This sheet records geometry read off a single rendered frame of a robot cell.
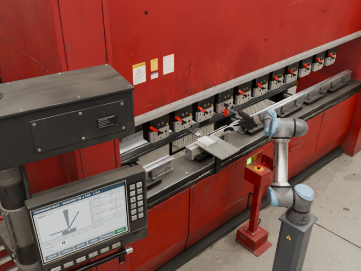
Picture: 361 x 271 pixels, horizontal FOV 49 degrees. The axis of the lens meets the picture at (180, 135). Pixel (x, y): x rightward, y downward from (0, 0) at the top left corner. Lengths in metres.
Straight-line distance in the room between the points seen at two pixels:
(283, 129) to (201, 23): 0.80
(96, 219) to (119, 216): 0.10
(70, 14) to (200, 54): 1.05
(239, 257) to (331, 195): 1.26
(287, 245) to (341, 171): 1.99
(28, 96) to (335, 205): 3.26
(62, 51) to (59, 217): 0.66
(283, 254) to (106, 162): 1.37
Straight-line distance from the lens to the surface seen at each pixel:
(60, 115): 1.34
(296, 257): 2.79
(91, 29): 1.76
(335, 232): 3.83
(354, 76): 4.55
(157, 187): 2.62
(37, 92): 1.41
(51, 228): 1.56
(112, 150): 2.04
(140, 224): 1.72
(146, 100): 2.34
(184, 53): 2.42
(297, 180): 4.21
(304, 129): 2.53
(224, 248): 3.46
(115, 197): 1.57
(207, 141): 2.85
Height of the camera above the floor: 2.52
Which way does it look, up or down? 31 degrees down
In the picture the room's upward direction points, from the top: 1 degrees clockwise
